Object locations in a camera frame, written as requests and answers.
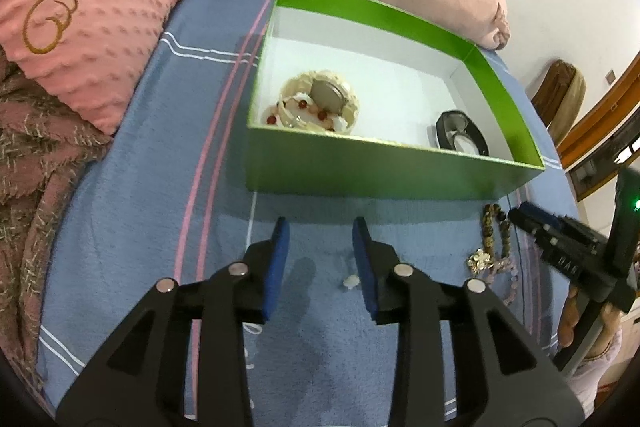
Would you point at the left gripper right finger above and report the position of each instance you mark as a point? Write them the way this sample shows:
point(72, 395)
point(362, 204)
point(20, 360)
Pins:
point(463, 359)

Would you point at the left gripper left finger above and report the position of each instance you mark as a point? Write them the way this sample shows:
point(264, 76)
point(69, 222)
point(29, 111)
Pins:
point(177, 358)

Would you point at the black wrist watch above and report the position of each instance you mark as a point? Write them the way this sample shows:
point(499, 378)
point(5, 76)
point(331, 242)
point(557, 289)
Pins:
point(454, 128)

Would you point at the cream white wrist watch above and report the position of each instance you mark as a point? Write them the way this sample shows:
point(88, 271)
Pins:
point(316, 101)

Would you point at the right hand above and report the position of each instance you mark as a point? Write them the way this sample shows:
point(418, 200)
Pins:
point(599, 335)

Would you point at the wooden chair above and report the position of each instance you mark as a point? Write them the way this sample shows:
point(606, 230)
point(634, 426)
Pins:
point(559, 98)

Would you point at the blue striped bed sheet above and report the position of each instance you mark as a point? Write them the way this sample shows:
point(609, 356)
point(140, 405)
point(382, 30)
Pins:
point(170, 201)

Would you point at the small white earring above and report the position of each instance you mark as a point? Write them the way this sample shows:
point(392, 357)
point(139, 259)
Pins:
point(351, 282)

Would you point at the brown pink fringed blanket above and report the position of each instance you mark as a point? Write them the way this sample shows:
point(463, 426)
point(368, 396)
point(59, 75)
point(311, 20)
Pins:
point(45, 147)

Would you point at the green cardboard box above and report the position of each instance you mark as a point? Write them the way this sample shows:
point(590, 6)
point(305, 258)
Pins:
point(405, 72)

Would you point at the wooden door frame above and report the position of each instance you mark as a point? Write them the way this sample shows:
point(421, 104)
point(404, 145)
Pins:
point(606, 139)

